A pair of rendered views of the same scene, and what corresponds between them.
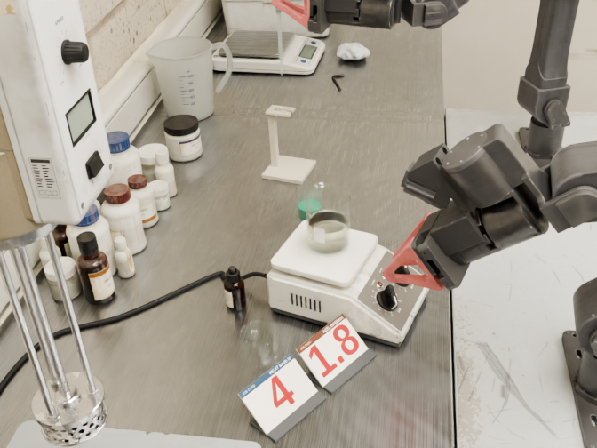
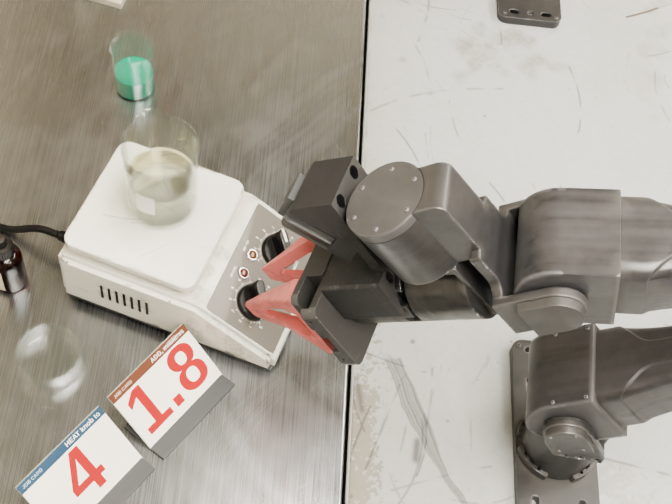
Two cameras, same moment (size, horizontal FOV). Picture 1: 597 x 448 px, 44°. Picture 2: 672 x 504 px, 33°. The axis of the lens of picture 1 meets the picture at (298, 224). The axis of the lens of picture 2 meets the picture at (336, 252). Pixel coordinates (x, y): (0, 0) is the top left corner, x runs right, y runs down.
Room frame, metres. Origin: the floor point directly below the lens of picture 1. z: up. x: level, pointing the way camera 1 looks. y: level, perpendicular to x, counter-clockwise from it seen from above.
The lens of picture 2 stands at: (0.28, -0.04, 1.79)
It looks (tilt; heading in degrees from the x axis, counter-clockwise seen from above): 57 degrees down; 344
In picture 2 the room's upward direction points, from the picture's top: 11 degrees clockwise
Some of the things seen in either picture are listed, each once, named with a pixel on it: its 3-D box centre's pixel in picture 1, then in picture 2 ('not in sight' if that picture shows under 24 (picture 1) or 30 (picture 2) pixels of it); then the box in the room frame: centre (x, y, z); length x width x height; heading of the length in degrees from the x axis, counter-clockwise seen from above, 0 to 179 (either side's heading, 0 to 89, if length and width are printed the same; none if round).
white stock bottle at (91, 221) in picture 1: (91, 241); not in sight; (0.92, 0.32, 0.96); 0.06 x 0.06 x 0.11
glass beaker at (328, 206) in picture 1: (327, 220); (160, 172); (0.84, -0.04, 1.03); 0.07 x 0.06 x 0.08; 13
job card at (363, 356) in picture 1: (337, 352); (172, 390); (0.69, -0.04, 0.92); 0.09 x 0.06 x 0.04; 135
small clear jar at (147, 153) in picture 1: (155, 166); not in sight; (1.18, 0.26, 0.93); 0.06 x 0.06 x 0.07
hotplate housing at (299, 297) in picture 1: (342, 280); (184, 251); (0.82, -0.06, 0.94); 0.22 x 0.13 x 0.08; 63
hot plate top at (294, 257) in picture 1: (324, 252); (155, 217); (0.82, -0.03, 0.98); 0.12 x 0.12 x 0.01; 62
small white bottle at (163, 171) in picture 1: (164, 172); not in sight; (1.14, 0.23, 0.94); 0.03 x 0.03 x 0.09
